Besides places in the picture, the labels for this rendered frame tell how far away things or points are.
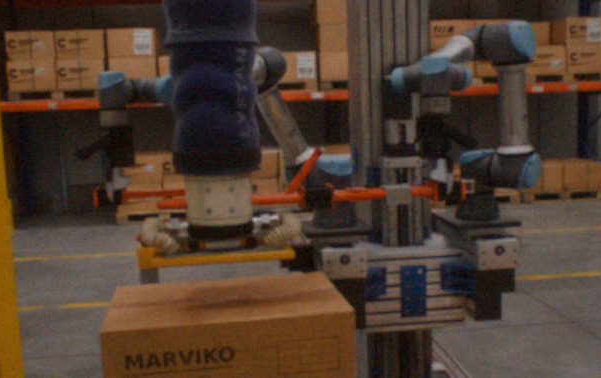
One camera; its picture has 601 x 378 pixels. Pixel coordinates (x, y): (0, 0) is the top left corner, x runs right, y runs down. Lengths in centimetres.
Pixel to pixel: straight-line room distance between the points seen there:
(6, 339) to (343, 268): 108
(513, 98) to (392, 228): 59
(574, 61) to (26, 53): 711
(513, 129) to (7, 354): 160
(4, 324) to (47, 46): 787
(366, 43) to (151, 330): 129
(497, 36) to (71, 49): 734
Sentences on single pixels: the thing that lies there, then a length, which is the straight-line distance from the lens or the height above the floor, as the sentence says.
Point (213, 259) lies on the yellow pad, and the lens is 164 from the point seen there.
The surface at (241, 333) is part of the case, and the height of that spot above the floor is 92.
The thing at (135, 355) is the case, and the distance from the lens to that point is 166.
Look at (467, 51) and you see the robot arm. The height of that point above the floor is 159.
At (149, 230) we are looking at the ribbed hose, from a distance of 168.
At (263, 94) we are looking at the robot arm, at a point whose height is 148.
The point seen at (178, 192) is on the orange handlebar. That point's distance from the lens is 201.
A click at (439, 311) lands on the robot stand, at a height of 74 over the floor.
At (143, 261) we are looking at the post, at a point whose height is 96.
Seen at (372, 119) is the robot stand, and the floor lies 138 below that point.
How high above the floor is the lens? 145
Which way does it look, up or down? 7 degrees down
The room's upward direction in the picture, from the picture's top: 2 degrees counter-clockwise
